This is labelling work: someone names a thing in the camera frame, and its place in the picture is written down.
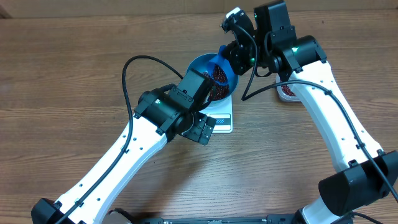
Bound blue plastic measuring scoop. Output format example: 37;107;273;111
206;45;234;86

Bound red adzuki beans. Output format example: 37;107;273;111
203;65;296;101

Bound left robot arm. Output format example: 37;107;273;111
31;69;216;223

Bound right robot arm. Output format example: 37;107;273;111
221;1;397;223

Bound white digital kitchen scale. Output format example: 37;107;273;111
201;95;233;134

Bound blue metal bowl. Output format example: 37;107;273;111
186;54;239;95

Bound clear plastic container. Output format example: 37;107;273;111
276;85;300;103

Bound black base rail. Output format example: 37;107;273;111
105;207;354;224

